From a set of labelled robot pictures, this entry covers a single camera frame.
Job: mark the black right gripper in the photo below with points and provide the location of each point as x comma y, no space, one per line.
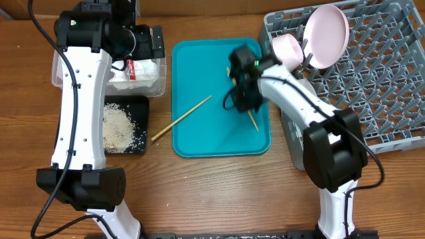
242,105

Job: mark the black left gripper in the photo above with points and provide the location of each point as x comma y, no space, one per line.
146,51

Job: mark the red snack wrapper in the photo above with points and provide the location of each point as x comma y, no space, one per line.
131,69

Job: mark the white napkin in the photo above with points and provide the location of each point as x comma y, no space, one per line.
146,72

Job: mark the pink bowl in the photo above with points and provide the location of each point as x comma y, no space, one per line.
288,51

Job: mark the wooden chopstick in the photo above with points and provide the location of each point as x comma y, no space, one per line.
166,129
249,112

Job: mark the pile of rice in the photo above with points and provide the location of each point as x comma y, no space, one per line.
121,133

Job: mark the white round plate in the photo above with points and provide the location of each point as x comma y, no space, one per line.
327,35

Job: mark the grey-green bowl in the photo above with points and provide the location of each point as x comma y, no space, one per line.
307,85

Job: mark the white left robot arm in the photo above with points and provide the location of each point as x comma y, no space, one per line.
88,39

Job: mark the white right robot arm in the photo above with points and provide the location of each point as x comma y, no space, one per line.
334,152

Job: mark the grey dishwasher rack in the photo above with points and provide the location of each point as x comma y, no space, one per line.
380,75

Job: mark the clear plastic bin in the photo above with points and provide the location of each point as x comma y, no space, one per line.
89,73

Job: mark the teal plastic tray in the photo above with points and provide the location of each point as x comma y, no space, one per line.
213,129

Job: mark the black tray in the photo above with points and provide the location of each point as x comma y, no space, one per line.
139,109

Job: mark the black rail at table edge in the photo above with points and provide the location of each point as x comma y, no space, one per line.
297,234

